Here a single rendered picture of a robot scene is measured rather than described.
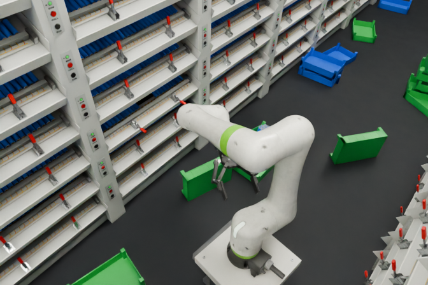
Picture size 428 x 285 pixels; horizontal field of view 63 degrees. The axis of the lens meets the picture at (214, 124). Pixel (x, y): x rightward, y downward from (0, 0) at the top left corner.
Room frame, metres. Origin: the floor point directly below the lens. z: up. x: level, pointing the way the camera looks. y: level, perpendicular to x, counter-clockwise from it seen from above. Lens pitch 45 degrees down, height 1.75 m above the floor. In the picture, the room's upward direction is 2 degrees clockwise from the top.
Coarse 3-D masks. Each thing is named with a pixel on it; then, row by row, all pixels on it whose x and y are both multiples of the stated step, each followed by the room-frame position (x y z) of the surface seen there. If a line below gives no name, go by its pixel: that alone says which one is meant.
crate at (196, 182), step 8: (200, 168) 1.19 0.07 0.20; (208, 168) 1.19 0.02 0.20; (184, 176) 1.13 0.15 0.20; (192, 176) 1.13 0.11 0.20; (200, 176) 1.15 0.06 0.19; (208, 176) 1.18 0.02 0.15; (216, 176) 1.20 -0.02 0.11; (224, 176) 1.24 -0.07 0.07; (184, 184) 1.13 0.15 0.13; (192, 184) 1.12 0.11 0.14; (200, 184) 1.15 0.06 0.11; (208, 184) 1.18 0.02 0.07; (184, 192) 1.14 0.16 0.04; (192, 192) 1.12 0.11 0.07; (200, 192) 1.15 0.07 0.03
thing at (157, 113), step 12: (192, 84) 1.51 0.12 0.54; (180, 96) 1.41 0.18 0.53; (156, 108) 1.30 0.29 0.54; (168, 108) 1.32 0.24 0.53; (144, 120) 1.22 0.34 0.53; (156, 120) 1.27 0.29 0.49; (120, 132) 1.12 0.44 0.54; (132, 132) 1.14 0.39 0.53; (108, 144) 1.05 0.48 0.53; (120, 144) 1.09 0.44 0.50
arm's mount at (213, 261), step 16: (224, 240) 0.71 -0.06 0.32; (272, 240) 0.72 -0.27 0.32; (208, 256) 0.64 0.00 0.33; (224, 256) 0.64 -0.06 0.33; (272, 256) 0.64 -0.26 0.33; (288, 256) 0.65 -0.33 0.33; (208, 272) 0.57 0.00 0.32; (224, 272) 0.57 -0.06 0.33; (240, 272) 0.57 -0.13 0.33; (272, 272) 0.58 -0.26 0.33; (288, 272) 0.58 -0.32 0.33
